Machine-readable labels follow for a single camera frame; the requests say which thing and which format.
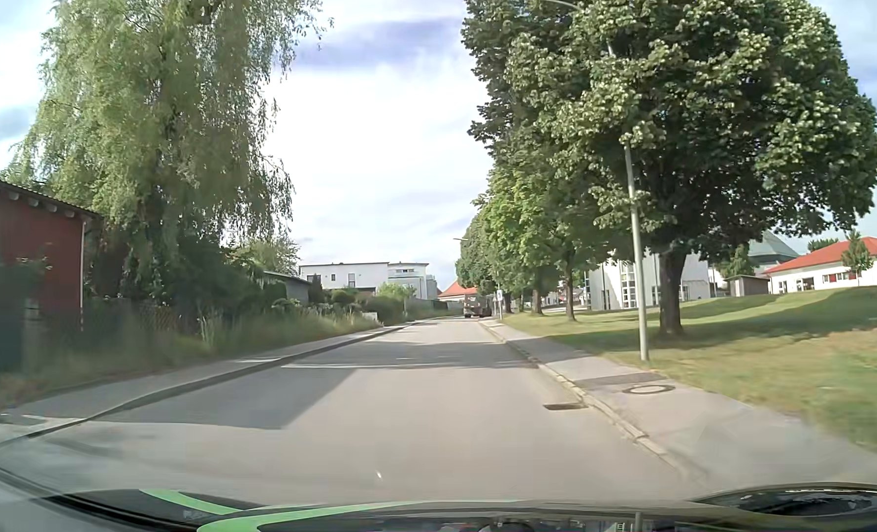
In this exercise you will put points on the green grass lawn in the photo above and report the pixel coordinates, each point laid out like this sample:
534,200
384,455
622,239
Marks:
778,340

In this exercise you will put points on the vehicle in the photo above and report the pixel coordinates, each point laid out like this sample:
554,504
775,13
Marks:
477,305

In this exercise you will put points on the row of green trees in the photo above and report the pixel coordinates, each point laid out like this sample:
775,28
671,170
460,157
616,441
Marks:
667,125

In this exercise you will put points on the white flat-roofed building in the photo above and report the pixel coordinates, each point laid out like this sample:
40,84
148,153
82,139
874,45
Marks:
364,275

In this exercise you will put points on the white building with tall windows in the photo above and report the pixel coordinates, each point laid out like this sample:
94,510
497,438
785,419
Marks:
619,284

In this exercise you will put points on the small green tree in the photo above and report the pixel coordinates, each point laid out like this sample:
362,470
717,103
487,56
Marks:
857,255

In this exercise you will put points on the grey low building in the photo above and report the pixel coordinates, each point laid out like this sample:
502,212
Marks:
288,286

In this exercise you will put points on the small brown shed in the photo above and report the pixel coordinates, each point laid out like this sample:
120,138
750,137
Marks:
748,285

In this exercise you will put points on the white building with red roof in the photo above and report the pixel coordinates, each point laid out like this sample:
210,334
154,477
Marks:
830,270

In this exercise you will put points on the building with orange roof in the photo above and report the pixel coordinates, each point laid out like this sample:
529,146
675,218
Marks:
459,292

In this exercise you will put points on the grey asphalt road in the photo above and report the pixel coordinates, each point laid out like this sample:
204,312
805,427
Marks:
409,414

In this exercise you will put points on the red wooden building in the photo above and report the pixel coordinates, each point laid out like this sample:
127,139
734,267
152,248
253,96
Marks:
32,251

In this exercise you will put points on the car's own bonnet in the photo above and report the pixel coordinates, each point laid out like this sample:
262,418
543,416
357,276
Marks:
438,513

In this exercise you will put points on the overgrown grass verge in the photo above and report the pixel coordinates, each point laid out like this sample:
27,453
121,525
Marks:
150,347

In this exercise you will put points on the grey lamp post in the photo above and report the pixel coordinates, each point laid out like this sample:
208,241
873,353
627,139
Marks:
636,251

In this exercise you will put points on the grey paved pavement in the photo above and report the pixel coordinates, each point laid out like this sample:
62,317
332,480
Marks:
187,380
704,425

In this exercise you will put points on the tall weeping birch tree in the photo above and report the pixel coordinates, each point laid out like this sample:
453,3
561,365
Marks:
165,125

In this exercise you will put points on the road sign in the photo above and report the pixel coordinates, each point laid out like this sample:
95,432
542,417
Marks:
499,298

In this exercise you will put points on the green bushes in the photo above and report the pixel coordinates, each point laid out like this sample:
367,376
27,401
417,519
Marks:
368,303

